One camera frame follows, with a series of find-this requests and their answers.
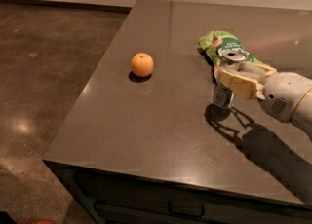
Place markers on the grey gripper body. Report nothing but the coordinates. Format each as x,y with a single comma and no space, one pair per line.
282,93

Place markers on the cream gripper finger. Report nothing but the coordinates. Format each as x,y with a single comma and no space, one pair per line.
244,84
256,71

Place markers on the silver blue redbull can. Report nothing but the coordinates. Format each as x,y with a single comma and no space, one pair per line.
224,97

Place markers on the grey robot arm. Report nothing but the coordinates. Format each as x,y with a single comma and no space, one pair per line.
285,96

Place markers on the green snack bag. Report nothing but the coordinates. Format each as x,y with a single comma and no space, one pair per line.
216,42

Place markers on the orange fruit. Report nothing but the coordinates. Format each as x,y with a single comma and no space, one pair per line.
142,65

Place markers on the dark cabinet drawer front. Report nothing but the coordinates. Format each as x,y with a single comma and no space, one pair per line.
132,202

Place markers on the black drawer handle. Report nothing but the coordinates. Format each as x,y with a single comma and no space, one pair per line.
186,209

